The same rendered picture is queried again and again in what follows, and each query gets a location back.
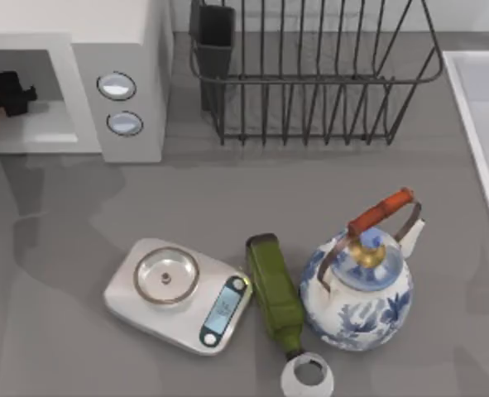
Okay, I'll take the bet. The large round microwave knob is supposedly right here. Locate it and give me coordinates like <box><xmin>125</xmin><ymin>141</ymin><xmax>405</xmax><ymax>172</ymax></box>
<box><xmin>96</xmin><ymin>71</ymin><xmax>137</xmax><ymax>102</ymax></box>

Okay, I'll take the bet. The small round microwave knob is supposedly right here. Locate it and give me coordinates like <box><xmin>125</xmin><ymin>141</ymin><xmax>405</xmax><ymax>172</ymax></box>
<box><xmin>106</xmin><ymin>110</ymin><xmax>144</xmax><ymax>137</ymax></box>

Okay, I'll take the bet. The pale microwave oven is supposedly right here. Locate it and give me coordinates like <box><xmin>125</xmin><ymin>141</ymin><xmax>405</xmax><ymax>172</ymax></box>
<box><xmin>0</xmin><ymin>0</ymin><xmax>175</xmax><ymax>165</ymax></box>

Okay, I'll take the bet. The dark grey cutlery holder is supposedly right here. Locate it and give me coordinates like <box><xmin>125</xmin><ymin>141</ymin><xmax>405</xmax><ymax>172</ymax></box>
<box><xmin>189</xmin><ymin>0</ymin><xmax>237</xmax><ymax>112</ymax></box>

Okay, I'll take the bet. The silver kitchen scale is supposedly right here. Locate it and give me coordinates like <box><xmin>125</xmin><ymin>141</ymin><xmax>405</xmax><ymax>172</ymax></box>
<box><xmin>103</xmin><ymin>237</ymin><xmax>255</xmax><ymax>357</ymax></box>

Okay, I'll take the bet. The green bottle with white cap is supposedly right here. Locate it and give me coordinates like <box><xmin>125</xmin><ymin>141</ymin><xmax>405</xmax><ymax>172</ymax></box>
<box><xmin>244</xmin><ymin>232</ymin><xmax>337</xmax><ymax>397</ymax></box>

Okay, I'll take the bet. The blue and white kettle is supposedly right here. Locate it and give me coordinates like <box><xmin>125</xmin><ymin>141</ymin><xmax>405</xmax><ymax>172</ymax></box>
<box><xmin>299</xmin><ymin>187</ymin><xmax>428</xmax><ymax>353</ymax></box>

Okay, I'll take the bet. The dark wire dish rack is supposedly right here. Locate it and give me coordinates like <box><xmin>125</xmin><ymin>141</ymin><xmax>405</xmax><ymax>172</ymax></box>
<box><xmin>189</xmin><ymin>0</ymin><xmax>444</xmax><ymax>147</ymax></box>

